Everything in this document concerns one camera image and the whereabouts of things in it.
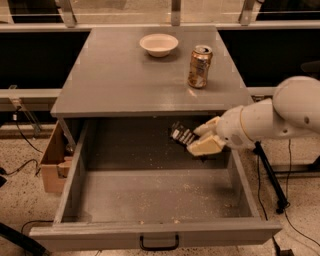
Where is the open grey top drawer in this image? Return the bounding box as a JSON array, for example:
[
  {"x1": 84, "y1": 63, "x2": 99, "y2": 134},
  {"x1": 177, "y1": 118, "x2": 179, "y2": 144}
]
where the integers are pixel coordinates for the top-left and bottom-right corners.
[{"x1": 30, "y1": 119, "x2": 281, "y2": 251}]

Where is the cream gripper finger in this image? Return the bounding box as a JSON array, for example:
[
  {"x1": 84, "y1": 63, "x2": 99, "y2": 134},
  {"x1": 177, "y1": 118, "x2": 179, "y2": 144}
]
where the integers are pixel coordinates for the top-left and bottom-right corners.
[
  {"x1": 194, "y1": 116, "x2": 220, "y2": 136},
  {"x1": 187, "y1": 134, "x2": 226, "y2": 156}
]

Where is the black drawer handle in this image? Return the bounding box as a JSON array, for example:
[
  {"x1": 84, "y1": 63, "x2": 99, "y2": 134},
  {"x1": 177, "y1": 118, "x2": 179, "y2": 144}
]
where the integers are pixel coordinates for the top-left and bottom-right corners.
[{"x1": 139, "y1": 235, "x2": 180, "y2": 252}]

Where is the metal window railing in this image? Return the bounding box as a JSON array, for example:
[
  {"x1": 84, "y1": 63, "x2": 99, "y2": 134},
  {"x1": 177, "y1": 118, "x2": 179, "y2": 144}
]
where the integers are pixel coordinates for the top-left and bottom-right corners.
[{"x1": 0, "y1": 0, "x2": 320, "y2": 30}]

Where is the black cable left floor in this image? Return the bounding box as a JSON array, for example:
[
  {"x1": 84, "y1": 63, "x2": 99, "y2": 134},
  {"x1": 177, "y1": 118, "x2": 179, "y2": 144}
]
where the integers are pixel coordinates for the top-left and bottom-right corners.
[{"x1": 0, "y1": 106, "x2": 44, "y2": 177}]

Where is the cardboard box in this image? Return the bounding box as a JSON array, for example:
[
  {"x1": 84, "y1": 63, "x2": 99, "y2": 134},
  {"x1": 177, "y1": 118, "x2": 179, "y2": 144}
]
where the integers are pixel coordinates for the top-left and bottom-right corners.
[{"x1": 40, "y1": 123, "x2": 72, "y2": 193}]

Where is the grey cabinet table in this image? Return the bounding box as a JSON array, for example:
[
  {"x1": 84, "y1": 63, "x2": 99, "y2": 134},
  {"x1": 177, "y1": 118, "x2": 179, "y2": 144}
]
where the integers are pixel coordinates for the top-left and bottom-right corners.
[{"x1": 51, "y1": 25, "x2": 253, "y2": 143}]

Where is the black cable right floor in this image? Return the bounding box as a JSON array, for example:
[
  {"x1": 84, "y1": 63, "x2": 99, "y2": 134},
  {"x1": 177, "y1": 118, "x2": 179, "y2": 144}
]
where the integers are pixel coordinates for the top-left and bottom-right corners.
[{"x1": 255, "y1": 96, "x2": 320, "y2": 248}]

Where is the black cable floor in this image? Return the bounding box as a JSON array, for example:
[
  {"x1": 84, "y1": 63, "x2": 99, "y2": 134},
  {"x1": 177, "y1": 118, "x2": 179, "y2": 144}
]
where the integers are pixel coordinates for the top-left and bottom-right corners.
[
  {"x1": 255, "y1": 96, "x2": 320, "y2": 248},
  {"x1": 0, "y1": 106, "x2": 44, "y2": 177}
]

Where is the black hose bottom left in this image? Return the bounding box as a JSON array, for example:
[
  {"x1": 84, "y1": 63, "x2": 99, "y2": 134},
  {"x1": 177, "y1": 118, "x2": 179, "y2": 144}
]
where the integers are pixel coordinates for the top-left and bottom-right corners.
[{"x1": 0, "y1": 222, "x2": 51, "y2": 256}]

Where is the black rxbar chocolate bar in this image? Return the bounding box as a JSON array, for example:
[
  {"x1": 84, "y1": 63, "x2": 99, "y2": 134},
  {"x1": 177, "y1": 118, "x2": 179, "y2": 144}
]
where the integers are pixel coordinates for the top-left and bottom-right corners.
[{"x1": 170, "y1": 122, "x2": 197, "y2": 147}]

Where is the black stand leg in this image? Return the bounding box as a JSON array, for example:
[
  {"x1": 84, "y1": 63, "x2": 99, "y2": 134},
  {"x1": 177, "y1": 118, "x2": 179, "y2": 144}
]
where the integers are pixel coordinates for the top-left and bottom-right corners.
[{"x1": 254, "y1": 142, "x2": 289, "y2": 214}]

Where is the gold soda can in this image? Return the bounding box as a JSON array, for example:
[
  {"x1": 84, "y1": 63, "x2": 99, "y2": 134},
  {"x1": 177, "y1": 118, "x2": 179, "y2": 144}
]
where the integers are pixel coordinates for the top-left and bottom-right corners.
[{"x1": 188, "y1": 45, "x2": 213, "y2": 89}]

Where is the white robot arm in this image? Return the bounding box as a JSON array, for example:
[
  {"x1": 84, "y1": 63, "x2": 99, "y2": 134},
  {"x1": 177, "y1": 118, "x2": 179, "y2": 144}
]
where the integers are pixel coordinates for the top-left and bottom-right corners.
[{"x1": 187, "y1": 76, "x2": 320, "y2": 156}]

